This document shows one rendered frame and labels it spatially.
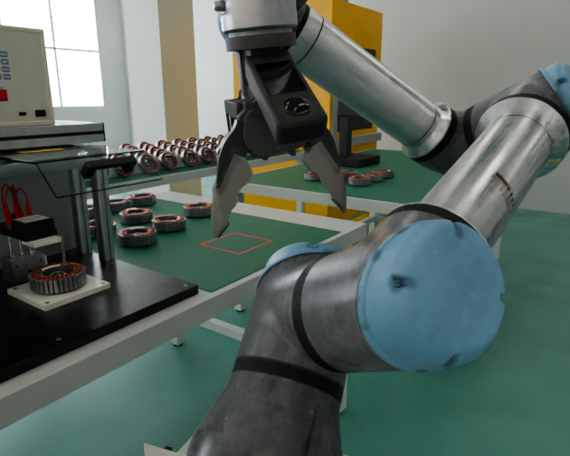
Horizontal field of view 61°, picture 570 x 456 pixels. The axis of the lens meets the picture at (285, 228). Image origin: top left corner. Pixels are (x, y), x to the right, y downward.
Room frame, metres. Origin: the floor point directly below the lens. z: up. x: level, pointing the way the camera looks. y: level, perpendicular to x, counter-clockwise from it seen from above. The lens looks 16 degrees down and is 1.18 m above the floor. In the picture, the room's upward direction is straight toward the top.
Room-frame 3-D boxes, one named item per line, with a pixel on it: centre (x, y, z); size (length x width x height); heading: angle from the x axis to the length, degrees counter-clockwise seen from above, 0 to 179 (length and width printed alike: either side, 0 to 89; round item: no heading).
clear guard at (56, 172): (1.02, 0.46, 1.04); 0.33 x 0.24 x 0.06; 55
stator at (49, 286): (0.97, 0.49, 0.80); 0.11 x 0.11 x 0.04
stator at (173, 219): (1.55, 0.39, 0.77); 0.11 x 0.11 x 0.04
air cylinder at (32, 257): (1.05, 0.61, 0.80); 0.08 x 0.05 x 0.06; 145
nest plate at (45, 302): (0.97, 0.49, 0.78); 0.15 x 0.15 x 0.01; 55
